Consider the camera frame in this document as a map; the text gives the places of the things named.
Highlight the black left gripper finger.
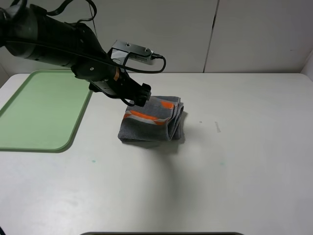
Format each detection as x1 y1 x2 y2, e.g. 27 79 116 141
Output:
133 83 151 107

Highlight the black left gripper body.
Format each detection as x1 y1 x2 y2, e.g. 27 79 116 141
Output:
89 66 140 101

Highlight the grey towel with orange stripes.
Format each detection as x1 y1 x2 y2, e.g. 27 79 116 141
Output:
118 96 184 142

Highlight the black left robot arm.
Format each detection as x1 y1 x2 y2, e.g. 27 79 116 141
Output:
0 3 151 107

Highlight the light green plastic tray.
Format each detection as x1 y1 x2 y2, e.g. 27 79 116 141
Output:
0 70 92 153

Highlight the clear tape strip on table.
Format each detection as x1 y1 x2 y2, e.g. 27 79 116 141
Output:
215 121 221 133

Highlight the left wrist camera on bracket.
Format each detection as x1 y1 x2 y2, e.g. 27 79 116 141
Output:
108 40 154 66

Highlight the black left camera cable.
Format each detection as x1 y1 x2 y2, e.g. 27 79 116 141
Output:
0 0 167 106

